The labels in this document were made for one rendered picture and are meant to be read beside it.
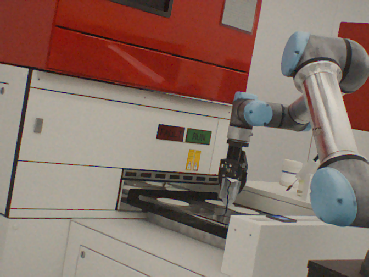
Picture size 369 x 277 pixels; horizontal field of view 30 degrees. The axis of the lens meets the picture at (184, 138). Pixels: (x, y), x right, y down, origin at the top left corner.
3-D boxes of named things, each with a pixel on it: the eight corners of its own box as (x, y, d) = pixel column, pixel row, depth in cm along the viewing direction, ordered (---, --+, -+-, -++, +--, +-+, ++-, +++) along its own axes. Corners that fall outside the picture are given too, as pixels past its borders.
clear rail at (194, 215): (137, 199, 210) (138, 194, 210) (140, 199, 211) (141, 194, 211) (227, 230, 184) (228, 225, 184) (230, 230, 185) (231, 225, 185)
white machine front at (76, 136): (4, 215, 185) (28, 68, 183) (208, 217, 243) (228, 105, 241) (10, 218, 183) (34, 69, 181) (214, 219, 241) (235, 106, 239)
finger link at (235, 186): (223, 208, 215) (229, 179, 214) (227, 206, 221) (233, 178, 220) (233, 210, 214) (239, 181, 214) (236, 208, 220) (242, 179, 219)
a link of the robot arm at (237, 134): (231, 125, 221) (256, 130, 219) (228, 139, 222) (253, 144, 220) (226, 125, 214) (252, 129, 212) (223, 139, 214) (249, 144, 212)
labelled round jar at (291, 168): (275, 183, 256) (279, 158, 255) (286, 184, 261) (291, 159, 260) (290, 187, 251) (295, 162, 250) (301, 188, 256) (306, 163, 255)
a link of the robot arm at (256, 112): (286, 104, 203) (272, 102, 214) (250, 98, 200) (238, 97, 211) (282, 130, 204) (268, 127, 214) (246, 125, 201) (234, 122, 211)
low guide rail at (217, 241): (145, 220, 215) (147, 210, 215) (150, 220, 216) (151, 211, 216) (271, 267, 180) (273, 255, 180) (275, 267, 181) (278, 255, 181)
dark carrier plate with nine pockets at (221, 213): (143, 198, 210) (144, 196, 210) (218, 200, 235) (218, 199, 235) (227, 226, 186) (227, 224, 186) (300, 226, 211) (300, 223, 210)
